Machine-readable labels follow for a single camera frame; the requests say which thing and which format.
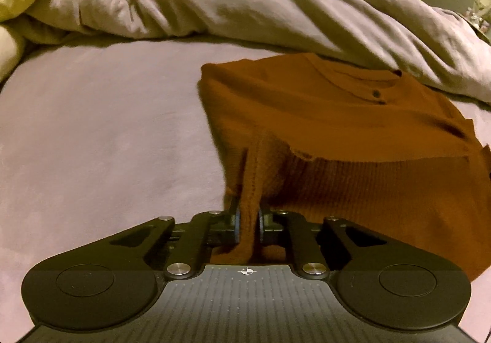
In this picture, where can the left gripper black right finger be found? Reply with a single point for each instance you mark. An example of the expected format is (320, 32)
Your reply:
(315, 248)

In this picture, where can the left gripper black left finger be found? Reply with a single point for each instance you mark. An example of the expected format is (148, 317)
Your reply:
(180, 249)

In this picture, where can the rust brown knit sweater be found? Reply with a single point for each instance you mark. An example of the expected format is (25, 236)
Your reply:
(322, 138)

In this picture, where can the rolled lilac duvet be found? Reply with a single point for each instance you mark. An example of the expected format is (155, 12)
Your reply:
(436, 46)

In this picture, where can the pale pink pillow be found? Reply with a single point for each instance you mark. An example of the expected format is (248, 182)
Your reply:
(12, 47)

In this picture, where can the bedside table with ornament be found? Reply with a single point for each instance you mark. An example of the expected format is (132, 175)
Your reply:
(478, 15)

